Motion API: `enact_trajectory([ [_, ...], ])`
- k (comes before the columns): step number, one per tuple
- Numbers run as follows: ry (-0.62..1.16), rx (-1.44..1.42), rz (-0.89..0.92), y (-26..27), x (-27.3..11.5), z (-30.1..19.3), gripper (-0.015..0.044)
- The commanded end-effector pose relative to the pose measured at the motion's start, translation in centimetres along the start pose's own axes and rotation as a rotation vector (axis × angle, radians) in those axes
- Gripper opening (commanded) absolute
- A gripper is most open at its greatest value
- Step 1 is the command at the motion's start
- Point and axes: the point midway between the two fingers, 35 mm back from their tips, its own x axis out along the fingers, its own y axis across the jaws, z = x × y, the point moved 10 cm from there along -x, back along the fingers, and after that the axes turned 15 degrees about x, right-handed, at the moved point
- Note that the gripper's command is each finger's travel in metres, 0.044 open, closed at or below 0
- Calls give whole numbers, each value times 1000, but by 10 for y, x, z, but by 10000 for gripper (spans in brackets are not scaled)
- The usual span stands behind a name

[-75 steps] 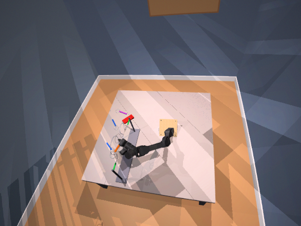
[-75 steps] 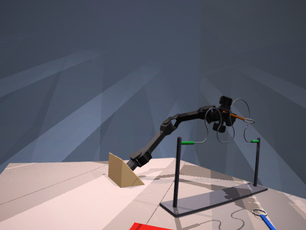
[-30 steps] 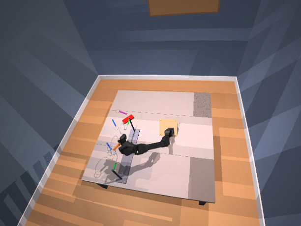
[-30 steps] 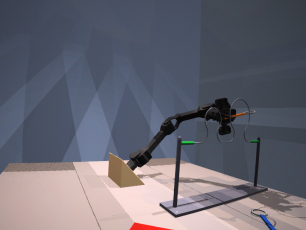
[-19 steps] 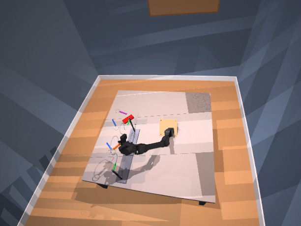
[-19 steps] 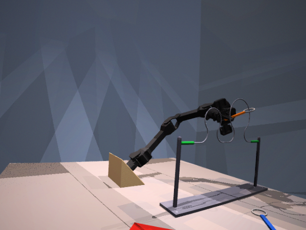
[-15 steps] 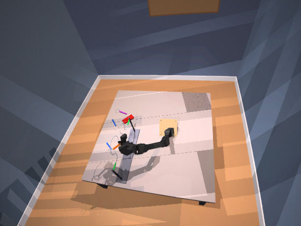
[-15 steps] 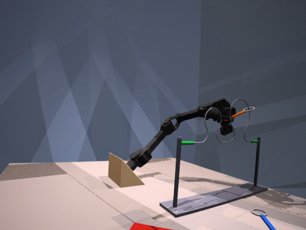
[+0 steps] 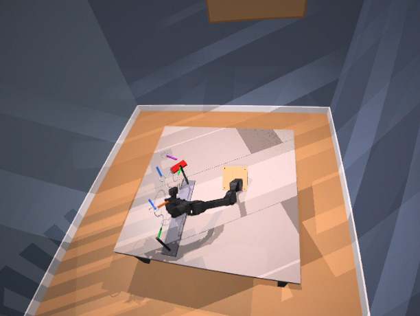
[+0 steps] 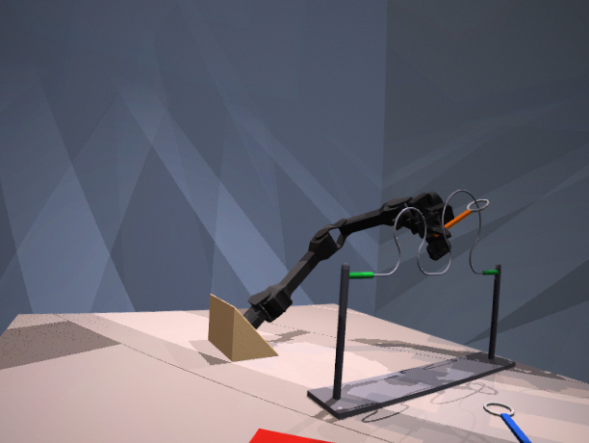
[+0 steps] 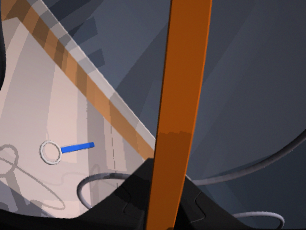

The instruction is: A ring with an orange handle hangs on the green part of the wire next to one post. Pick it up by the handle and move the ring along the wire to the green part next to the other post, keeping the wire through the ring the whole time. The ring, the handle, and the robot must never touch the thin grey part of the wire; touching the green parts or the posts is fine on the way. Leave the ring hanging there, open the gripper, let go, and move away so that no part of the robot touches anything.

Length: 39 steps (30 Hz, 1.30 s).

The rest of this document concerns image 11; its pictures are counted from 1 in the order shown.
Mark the grey ring with blue handle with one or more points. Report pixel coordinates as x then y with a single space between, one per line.
62 150

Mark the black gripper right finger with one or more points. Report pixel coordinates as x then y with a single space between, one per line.
198 212

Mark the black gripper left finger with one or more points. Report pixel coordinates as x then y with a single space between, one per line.
124 209

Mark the orange bar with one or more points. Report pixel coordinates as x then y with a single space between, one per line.
188 30

